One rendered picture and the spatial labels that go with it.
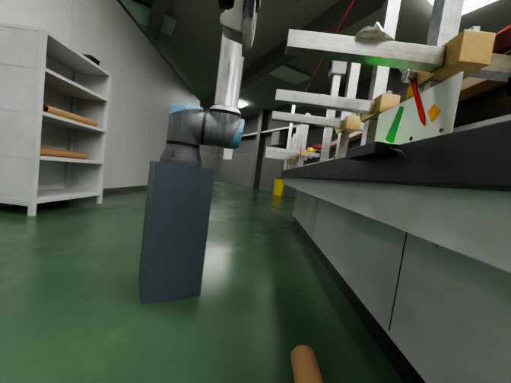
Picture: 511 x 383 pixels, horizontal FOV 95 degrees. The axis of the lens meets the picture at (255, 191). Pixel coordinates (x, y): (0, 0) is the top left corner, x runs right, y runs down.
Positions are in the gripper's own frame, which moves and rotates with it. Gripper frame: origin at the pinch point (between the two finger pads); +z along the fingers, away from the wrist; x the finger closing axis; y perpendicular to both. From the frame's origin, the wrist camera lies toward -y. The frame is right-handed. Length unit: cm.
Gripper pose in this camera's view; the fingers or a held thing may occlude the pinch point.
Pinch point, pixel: (248, 49)
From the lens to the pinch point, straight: 50.3
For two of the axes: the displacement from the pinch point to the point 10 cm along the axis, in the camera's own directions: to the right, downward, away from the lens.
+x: -0.3, 0.7, -10.0
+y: -9.9, -1.3, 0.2
